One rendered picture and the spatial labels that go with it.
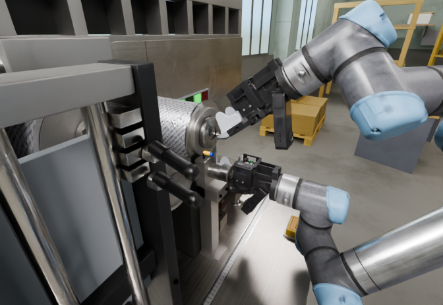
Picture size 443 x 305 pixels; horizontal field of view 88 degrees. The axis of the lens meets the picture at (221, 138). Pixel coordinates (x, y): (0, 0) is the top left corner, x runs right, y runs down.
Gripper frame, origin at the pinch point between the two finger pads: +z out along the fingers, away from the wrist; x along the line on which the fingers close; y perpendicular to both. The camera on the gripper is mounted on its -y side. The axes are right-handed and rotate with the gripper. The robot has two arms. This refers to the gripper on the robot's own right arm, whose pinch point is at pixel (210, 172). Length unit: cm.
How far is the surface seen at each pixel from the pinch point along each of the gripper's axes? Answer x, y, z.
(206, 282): 17.7, -19.1, -9.4
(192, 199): 35.5, 24.4, -21.0
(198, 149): 10.5, 13.4, -3.4
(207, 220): 11.3, -5.9, -6.0
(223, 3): -62, 50, 30
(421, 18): -666, 68, -134
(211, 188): 11.5, 4.6, -7.5
